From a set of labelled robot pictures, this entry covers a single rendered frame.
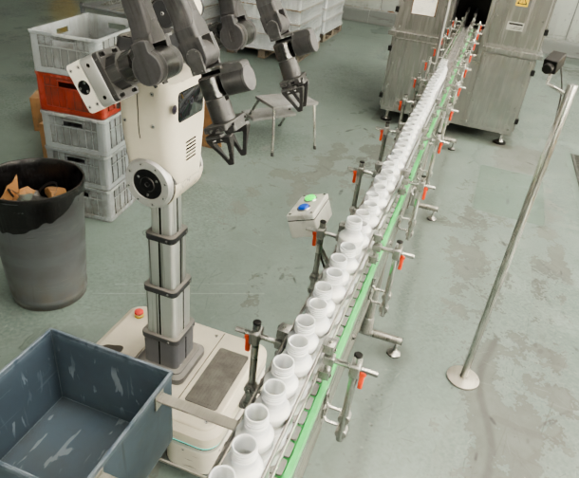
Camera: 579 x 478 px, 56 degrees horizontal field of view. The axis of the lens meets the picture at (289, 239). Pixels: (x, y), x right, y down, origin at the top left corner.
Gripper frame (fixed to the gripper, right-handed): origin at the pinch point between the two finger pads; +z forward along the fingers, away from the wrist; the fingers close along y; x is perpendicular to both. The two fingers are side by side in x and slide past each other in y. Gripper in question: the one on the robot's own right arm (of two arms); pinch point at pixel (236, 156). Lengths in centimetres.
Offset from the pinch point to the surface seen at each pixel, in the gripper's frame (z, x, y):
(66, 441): 44, 33, -53
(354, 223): 19.6, -26.2, -1.8
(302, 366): 27, -28, -42
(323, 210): 24.1, -9.3, 18.0
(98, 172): 29, 180, 120
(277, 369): 23, -27, -48
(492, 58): 71, -6, 435
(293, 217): 22.0, -4.2, 10.2
